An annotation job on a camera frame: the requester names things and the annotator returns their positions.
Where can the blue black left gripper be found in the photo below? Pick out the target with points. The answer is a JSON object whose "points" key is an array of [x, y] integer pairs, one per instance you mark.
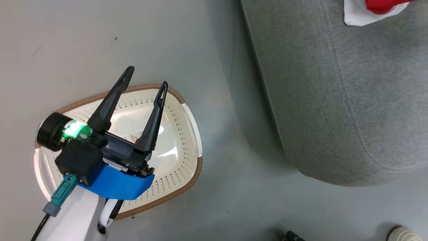
{"points": [[120, 182]]}

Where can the red and white garment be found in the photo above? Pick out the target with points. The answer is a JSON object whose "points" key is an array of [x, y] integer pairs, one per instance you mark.
{"points": [[361, 15]]}

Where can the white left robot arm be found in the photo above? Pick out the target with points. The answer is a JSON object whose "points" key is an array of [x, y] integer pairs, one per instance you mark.
{"points": [[73, 221]]}

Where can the grey fabric sofa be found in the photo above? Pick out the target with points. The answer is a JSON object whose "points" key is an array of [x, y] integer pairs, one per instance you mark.
{"points": [[334, 93]]}

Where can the white laundry basket brown rim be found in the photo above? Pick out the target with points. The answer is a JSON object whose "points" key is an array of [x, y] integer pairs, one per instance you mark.
{"points": [[177, 140]]}

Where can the small black object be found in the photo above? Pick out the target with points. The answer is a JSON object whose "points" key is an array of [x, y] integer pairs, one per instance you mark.
{"points": [[293, 236]]}

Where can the light grey shoe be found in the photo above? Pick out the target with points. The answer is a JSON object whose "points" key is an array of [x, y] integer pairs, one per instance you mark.
{"points": [[403, 235]]}

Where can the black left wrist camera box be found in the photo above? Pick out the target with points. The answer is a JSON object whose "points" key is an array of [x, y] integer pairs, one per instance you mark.
{"points": [[78, 160]]}

